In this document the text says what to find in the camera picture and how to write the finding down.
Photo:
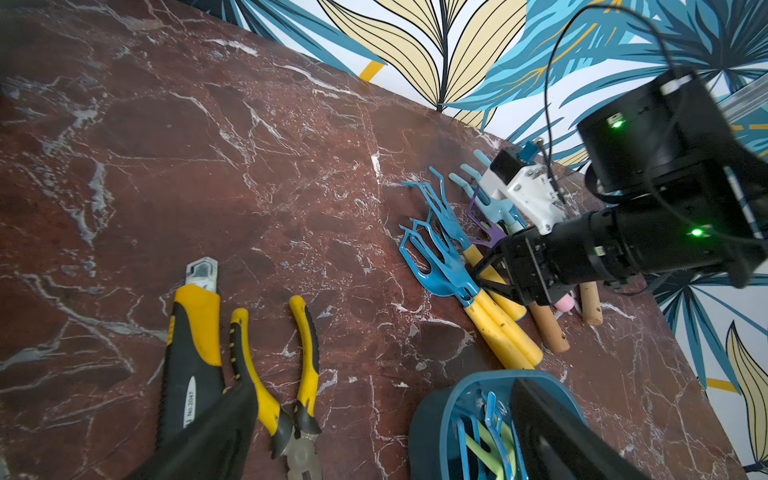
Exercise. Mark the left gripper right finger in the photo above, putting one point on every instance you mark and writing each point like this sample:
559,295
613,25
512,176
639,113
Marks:
556,444

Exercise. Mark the teal storage tray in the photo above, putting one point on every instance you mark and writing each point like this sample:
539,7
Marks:
434,450

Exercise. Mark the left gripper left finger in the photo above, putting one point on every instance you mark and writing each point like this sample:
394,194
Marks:
214,446

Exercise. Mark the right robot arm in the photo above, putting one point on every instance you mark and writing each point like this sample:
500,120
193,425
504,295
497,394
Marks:
680,193

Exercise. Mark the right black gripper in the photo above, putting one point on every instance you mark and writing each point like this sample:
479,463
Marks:
532,267

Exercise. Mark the yellow black utility knife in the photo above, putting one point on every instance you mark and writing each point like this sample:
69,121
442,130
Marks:
192,379

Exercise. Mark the right aluminium corner post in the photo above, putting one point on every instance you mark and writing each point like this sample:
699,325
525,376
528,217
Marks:
744,102

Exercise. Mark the light blue fork pink handle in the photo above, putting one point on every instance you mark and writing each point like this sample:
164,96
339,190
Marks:
502,212

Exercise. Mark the purple small rake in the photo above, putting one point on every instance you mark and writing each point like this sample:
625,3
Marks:
548,327

